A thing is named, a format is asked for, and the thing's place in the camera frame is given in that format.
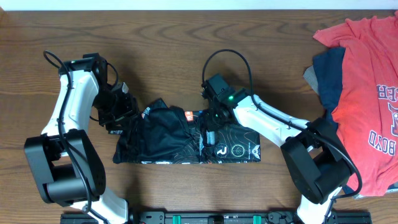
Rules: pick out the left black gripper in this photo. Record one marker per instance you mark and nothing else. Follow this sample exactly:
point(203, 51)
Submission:
point(121, 116)

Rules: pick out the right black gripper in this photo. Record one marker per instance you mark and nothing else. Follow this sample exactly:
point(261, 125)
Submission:
point(211, 124)

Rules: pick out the black orange-patterned jersey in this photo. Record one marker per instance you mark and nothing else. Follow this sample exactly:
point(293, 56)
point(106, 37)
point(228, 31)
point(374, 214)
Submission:
point(164, 134)

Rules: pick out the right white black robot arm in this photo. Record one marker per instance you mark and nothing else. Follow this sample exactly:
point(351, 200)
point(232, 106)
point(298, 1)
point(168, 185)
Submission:
point(318, 163)

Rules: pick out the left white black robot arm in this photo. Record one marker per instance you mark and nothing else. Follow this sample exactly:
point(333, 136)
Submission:
point(64, 163)

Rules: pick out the grey garment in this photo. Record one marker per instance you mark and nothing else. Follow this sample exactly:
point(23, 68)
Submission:
point(311, 78)

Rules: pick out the navy blue garment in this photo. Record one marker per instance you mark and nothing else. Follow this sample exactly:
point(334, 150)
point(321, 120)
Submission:
point(328, 67)

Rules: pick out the red printed t-shirt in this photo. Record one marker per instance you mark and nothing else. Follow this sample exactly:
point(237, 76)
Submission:
point(366, 112)

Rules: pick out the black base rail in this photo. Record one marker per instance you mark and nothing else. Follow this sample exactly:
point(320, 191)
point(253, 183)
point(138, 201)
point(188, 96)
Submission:
point(286, 217)

